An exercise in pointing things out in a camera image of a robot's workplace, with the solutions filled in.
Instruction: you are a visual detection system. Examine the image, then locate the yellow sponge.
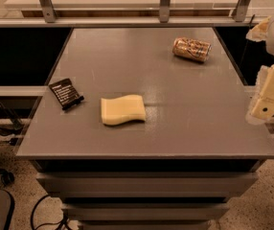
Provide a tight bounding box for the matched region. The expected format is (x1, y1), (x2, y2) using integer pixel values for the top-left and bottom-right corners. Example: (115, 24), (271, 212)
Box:
(101, 95), (146, 126)

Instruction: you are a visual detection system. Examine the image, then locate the black floor cable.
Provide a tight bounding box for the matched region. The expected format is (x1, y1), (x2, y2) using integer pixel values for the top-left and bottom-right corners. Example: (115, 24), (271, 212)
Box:
(30, 194), (73, 230)

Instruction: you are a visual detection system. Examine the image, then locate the black cable bundle left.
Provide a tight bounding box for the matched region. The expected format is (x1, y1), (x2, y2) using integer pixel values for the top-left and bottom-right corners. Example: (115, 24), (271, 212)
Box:
(0, 96), (25, 146)

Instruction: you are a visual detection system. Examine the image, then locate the metal railing frame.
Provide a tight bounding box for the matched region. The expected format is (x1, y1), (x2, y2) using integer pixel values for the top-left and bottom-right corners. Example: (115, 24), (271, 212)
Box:
(0, 0), (270, 28)

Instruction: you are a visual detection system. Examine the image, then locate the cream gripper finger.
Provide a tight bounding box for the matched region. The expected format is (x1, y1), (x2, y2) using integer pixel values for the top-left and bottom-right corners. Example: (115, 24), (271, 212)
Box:
(246, 16), (270, 42)
(245, 64), (274, 125)

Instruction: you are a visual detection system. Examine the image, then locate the orange soda can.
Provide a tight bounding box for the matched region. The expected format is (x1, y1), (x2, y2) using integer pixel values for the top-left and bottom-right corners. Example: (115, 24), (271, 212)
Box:
(172, 37), (212, 63)

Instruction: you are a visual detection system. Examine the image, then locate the grey drawer cabinet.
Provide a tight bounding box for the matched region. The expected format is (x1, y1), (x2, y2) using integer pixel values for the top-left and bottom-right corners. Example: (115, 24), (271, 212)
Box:
(36, 172), (258, 230)

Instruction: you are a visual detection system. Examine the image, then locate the black snack packet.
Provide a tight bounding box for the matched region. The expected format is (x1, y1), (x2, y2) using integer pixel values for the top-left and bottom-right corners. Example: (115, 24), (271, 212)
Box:
(49, 79), (84, 110)

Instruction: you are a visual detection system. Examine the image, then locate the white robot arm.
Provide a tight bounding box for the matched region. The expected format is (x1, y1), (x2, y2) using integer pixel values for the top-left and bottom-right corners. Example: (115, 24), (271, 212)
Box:
(246, 13), (274, 125)

